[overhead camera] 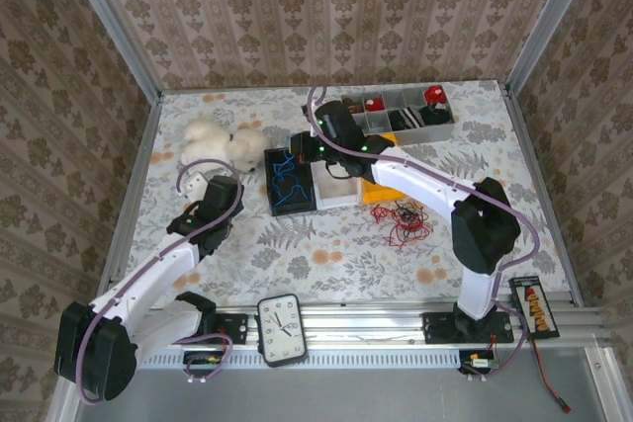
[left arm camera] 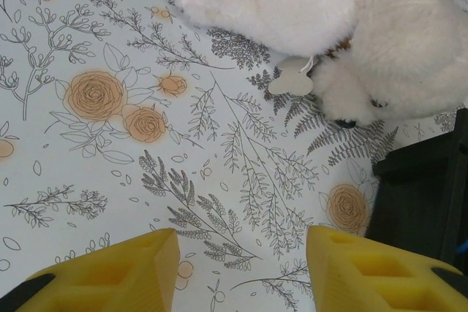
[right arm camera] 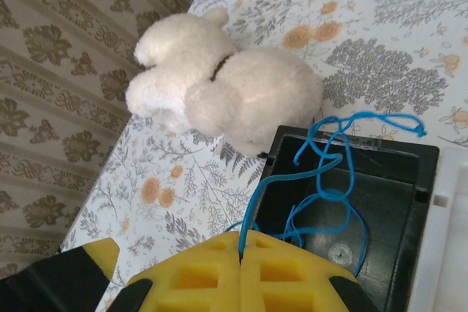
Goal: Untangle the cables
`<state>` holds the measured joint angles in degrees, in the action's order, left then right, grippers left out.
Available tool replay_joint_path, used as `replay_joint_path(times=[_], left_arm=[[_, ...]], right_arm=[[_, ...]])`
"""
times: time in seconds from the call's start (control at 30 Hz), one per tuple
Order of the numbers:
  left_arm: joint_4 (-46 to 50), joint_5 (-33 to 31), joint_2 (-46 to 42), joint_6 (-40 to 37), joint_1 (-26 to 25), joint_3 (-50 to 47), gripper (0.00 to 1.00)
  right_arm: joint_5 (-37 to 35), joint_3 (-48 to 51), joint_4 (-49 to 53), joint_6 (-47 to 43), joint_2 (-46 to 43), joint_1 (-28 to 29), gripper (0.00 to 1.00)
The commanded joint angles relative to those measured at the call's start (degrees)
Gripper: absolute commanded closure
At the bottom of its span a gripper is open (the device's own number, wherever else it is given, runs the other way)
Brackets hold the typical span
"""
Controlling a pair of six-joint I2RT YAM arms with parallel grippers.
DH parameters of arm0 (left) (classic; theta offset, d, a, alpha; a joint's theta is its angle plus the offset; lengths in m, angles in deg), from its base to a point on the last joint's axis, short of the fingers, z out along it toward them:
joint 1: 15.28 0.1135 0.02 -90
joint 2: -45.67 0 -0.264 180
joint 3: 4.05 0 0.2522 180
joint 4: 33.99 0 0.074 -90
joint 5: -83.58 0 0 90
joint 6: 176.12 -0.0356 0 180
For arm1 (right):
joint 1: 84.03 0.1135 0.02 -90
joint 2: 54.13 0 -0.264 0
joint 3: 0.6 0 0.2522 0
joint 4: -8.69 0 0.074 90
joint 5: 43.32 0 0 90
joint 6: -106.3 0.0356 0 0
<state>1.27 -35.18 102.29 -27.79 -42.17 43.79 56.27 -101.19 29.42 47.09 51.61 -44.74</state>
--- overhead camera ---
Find blue cable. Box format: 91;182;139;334
268;148;314;209

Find red blue wires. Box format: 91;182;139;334
369;200;435;251

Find white plastic bin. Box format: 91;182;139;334
311;159;363;211

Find black plastic bin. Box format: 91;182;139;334
262;143;318;217

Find white plush toy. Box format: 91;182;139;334
180;117;268;175

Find black white striped cloth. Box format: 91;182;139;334
388;107;426;133

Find yellow plastic bin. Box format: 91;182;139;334
358;131;403;206

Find grey compartment organizer tray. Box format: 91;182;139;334
339;86;457;147

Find black bundled item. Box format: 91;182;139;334
419;103;454;127

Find floral printed tablecloth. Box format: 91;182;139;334
127;79;571;303

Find black white analog clock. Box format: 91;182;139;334
256;293;310;370

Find black left controller box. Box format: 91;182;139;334
181;349;225;377

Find black controller box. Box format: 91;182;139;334
181;349;225;377
458;349;497;377

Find black right controller box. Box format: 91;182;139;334
458;349;497;377

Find black board with orange connectors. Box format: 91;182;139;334
507;275;561;340

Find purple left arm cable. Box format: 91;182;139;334
73;158;245;405

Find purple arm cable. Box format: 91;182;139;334
305;84;541;382
73;158;245;405

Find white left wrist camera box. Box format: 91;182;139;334
183;171;210;200

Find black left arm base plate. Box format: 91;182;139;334
197;311;249;346

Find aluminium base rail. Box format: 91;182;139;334
147;306;608;350

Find grey slotted cable duct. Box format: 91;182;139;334
136;348;467;370

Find aluminium frame post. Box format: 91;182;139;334
502;0;602;98
54;0;165;103

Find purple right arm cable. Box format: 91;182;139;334
305;84;541;382

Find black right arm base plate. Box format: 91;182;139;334
421;310;515;345

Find red black power wire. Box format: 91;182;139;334
529;336;574;416

